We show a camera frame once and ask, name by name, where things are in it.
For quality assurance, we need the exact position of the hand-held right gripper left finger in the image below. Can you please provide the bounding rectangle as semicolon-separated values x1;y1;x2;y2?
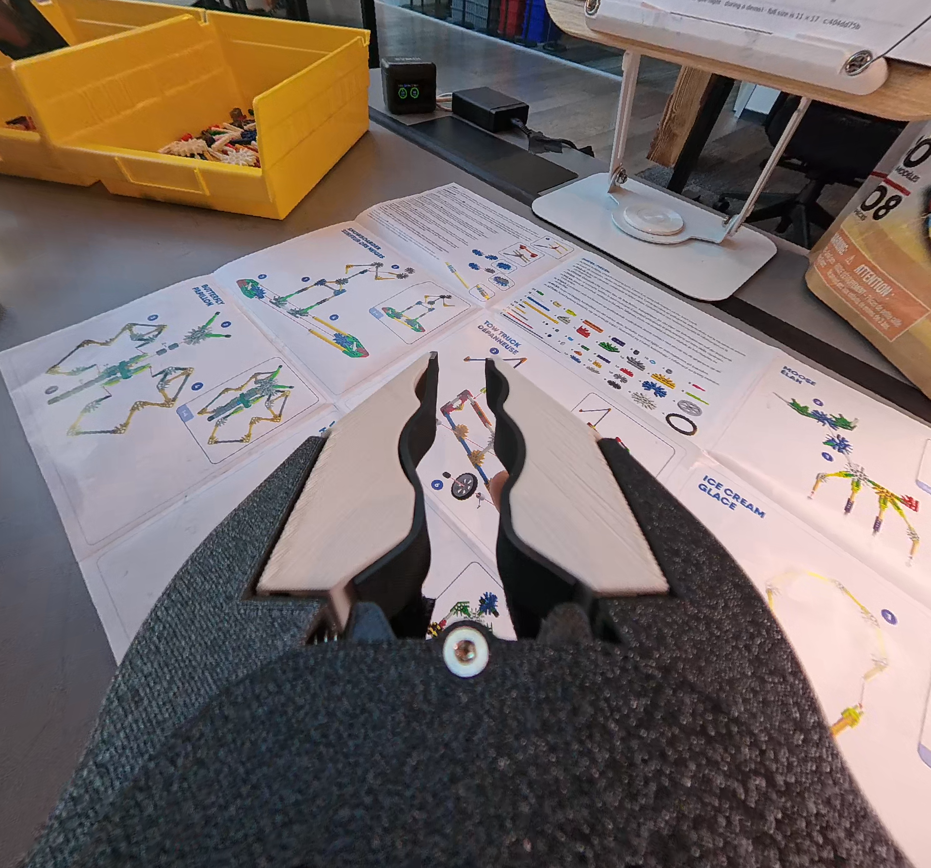
257;354;440;633

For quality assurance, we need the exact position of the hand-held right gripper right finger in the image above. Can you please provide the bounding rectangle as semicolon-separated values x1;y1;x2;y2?
483;358;672;639

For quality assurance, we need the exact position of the white instruction sheet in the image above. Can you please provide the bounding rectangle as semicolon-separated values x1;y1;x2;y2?
0;182;931;863

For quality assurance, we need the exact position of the yellow plastic bin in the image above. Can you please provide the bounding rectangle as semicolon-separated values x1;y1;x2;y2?
0;0;205;182
12;10;372;222

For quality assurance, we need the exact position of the toy set cardboard box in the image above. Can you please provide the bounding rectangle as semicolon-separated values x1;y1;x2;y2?
805;119;931;401

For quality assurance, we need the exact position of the pile of colourful building pieces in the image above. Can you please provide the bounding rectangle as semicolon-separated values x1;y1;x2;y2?
158;109;263;171

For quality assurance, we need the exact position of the black power adapter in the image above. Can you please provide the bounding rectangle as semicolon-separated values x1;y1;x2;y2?
451;86;532;133

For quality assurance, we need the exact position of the small black cube device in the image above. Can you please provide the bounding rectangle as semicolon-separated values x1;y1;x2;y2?
382;58;439;117

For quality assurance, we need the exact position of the black cable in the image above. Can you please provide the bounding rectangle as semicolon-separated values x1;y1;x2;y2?
517;119;600;159

